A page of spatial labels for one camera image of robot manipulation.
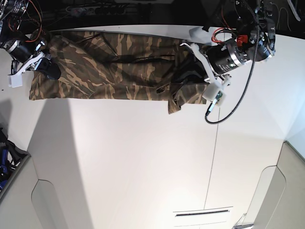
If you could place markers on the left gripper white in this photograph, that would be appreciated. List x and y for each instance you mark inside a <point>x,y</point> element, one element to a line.
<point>208,59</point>

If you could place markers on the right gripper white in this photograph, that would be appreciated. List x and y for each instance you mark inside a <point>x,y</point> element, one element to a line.
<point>30,56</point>

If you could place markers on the camouflage T-shirt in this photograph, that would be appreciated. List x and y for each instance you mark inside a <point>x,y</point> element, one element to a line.
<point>105,65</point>

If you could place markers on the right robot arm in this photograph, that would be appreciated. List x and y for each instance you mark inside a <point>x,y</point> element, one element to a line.
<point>11,13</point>

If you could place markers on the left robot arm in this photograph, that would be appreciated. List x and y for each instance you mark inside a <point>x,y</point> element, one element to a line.
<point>253,40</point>

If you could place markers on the blue and black equipment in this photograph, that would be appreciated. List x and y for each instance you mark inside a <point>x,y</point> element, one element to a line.
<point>10,158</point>

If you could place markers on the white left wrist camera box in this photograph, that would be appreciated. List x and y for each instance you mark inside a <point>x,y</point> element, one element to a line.
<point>214,92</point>

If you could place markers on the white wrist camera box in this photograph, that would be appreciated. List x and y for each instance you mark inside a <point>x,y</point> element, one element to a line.
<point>15,80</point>
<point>214,92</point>

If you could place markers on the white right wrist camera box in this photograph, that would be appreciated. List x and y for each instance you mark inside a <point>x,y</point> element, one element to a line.
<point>15,80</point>

